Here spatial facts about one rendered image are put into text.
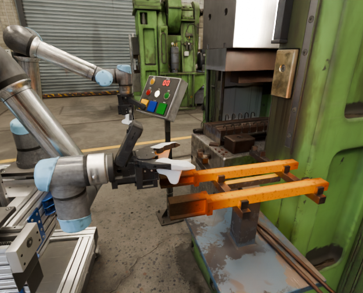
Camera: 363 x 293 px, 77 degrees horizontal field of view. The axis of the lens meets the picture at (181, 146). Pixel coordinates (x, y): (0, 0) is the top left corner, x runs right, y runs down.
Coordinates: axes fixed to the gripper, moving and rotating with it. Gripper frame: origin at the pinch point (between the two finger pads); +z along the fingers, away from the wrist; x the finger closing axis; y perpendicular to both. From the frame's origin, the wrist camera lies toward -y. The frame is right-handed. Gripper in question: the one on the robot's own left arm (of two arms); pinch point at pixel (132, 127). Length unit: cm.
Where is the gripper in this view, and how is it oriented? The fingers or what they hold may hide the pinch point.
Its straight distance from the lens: 141.1
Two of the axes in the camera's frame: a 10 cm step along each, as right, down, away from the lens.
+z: 0.0, 9.3, 3.7
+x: 1.1, 3.7, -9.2
